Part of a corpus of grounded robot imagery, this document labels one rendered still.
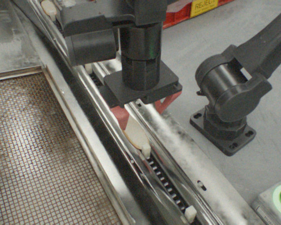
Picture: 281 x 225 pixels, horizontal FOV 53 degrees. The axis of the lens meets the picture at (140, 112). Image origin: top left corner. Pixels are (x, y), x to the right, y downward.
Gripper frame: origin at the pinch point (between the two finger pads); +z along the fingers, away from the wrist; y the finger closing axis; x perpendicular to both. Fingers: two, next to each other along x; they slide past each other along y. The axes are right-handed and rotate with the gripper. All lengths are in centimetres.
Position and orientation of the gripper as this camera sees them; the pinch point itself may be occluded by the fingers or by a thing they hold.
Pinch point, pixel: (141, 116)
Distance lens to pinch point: 50.3
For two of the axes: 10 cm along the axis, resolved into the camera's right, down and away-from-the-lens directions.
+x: 4.9, 6.5, -5.8
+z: 0.0, 6.6, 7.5
